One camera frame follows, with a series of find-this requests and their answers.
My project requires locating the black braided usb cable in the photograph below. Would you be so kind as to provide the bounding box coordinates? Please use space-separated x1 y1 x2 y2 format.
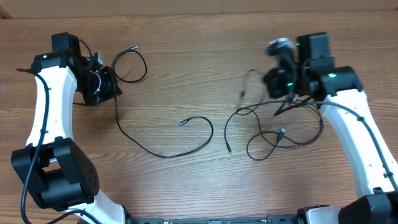
111 45 215 159

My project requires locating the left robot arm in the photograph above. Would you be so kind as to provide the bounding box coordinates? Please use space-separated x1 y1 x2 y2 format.
11 32 132 223

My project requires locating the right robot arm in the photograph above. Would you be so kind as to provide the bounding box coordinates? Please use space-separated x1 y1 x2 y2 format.
264 32 397 223

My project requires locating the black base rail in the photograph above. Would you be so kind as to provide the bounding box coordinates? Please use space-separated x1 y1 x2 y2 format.
124 213 340 224

